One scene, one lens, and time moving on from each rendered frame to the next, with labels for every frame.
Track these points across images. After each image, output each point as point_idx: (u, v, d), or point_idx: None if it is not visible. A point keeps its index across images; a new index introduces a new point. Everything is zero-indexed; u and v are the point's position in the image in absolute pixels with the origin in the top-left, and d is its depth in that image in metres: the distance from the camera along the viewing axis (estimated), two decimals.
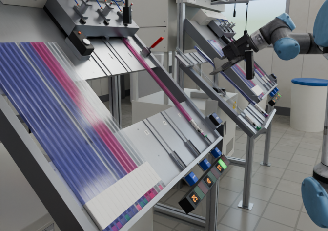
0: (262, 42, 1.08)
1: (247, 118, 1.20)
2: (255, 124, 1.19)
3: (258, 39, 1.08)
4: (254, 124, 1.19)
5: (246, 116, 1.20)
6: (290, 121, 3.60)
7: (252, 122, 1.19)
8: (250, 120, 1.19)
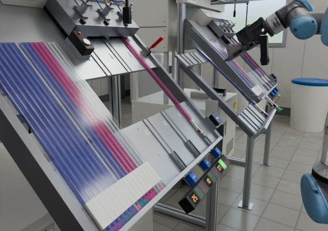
0: (278, 26, 1.04)
1: (267, 99, 1.14)
2: (276, 105, 1.13)
3: (274, 22, 1.04)
4: (275, 105, 1.13)
5: (266, 98, 1.14)
6: (290, 121, 3.60)
7: (272, 103, 1.14)
8: (271, 102, 1.14)
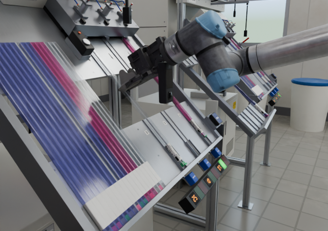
0: (178, 52, 0.73)
1: (169, 149, 0.84)
2: (178, 158, 0.83)
3: (171, 47, 0.72)
4: (177, 158, 0.83)
5: (167, 146, 0.84)
6: (290, 121, 3.60)
7: (174, 155, 0.83)
8: (172, 153, 0.83)
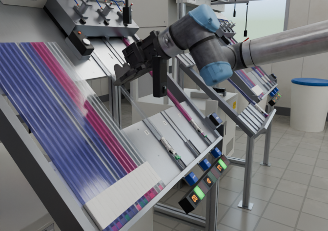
0: (172, 46, 0.74)
1: (162, 143, 0.84)
2: (172, 152, 0.83)
3: (165, 41, 0.73)
4: (171, 152, 0.83)
5: (161, 140, 0.84)
6: (290, 121, 3.60)
7: (168, 149, 0.84)
8: (166, 146, 0.84)
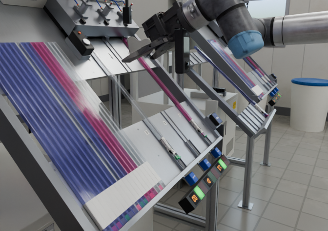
0: (197, 16, 0.69)
1: (162, 143, 0.84)
2: (172, 152, 0.83)
3: (190, 10, 0.68)
4: (171, 152, 0.83)
5: (161, 140, 0.84)
6: (290, 121, 3.60)
7: (168, 149, 0.84)
8: (166, 146, 0.84)
